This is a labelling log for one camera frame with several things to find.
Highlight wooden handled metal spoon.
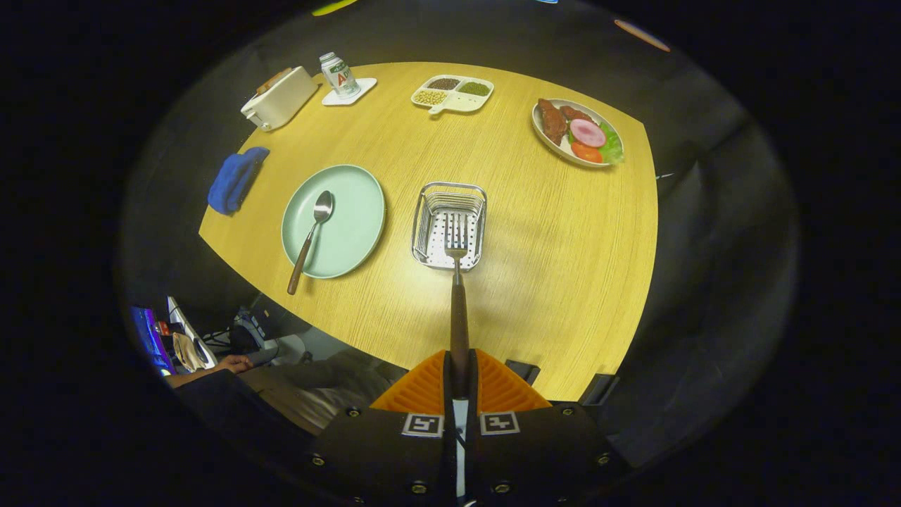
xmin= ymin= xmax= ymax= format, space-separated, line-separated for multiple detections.
xmin=286 ymin=190 xmax=334 ymax=296

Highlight white divided dish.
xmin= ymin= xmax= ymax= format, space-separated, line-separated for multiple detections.
xmin=410 ymin=74 xmax=495 ymax=115

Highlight green lettuce leaf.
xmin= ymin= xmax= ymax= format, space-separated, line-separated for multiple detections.
xmin=598 ymin=121 xmax=625 ymax=165

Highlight blue folded cloth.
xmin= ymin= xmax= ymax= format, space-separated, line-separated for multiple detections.
xmin=207 ymin=146 xmax=270 ymax=216

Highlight purple lit screen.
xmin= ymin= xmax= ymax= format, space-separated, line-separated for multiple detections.
xmin=130 ymin=305 xmax=177 ymax=376

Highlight white toaster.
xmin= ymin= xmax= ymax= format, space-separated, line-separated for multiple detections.
xmin=240 ymin=65 xmax=320 ymax=132

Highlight white oval food plate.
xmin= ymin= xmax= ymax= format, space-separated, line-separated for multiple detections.
xmin=531 ymin=98 xmax=625 ymax=168

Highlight tan rounded object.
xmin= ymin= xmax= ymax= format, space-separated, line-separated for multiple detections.
xmin=172 ymin=332 xmax=205 ymax=373

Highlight wooden handled metal fork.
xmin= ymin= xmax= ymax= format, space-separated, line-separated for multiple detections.
xmin=443 ymin=211 xmax=471 ymax=399

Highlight black table bracket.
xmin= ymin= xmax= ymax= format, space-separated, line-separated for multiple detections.
xmin=579 ymin=373 xmax=620 ymax=407
xmin=505 ymin=359 xmax=541 ymax=386

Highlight tangle of black cables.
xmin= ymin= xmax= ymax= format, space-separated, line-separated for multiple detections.
xmin=203 ymin=325 xmax=244 ymax=353

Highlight white flat panel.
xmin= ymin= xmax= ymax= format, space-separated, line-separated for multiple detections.
xmin=167 ymin=296 xmax=218 ymax=370

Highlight metal wire basket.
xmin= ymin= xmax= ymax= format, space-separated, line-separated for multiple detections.
xmin=411 ymin=182 xmax=488 ymax=272

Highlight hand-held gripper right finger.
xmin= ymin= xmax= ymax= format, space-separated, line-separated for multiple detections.
xmin=466 ymin=349 xmax=631 ymax=507

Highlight brown toast slice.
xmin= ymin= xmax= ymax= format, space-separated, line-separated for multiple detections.
xmin=256 ymin=67 xmax=293 ymax=96

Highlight white drink bottle green label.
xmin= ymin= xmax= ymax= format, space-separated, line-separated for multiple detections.
xmin=319 ymin=51 xmax=362 ymax=99

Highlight white square coaster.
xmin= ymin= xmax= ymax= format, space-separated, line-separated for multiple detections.
xmin=322 ymin=77 xmax=378 ymax=107

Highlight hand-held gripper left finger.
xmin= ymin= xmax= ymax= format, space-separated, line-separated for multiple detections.
xmin=310 ymin=350 xmax=458 ymax=507

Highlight large brown meat piece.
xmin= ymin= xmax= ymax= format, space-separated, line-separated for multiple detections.
xmin=537 ymin=99 xmax=568 ymax=146

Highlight light green plate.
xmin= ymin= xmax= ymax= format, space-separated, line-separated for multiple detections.
xmin=281 ymin=164 xmax=386 ymax=280

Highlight pink ham slice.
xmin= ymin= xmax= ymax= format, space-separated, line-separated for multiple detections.
xmin=569 ymin=118 xmax=607 ymax=149

